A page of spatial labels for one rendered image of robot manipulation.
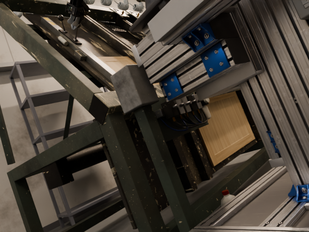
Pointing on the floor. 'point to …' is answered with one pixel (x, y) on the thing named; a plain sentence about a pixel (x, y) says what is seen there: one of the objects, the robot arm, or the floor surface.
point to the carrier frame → (133, 172)
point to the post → (165, 168)
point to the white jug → (226, 197)
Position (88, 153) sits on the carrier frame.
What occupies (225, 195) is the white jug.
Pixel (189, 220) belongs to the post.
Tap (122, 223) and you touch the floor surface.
